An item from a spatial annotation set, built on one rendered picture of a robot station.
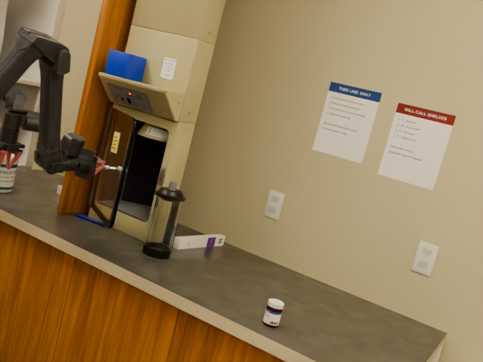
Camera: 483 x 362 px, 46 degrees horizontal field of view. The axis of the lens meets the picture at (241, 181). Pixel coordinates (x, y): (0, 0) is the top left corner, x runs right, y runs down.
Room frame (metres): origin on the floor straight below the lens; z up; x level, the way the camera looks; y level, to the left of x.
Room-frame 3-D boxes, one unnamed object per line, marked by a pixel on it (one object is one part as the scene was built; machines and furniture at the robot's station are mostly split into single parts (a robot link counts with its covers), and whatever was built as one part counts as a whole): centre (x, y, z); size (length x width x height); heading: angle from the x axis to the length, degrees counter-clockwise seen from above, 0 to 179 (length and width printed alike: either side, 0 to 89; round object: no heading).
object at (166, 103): (2.10, 0.44, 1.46); 0.32 x 0.11 x 0.10; 62
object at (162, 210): (1.97, 0.23, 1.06); 0.11 x 0.11 x 0.21
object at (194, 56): (2.26, 0.36, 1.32); 0.32 x 0.25 x 0.77; 62
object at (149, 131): (2.23, 0.35, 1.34); 0.18 x 0.18 x 0.05
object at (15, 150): (2.01, 0.83, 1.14); 0.07 x 0.07 x 0.09; 62
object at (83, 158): (1.91, 0.54, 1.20); 0.07 x 0.07 x 0.10; 62
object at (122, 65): (2.14, 0.52, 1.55); 0.10 x 0.10 x 0.09; 62
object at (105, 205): (2.08, 0.48, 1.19); 0.30 x 0.01 x 0.40; 30
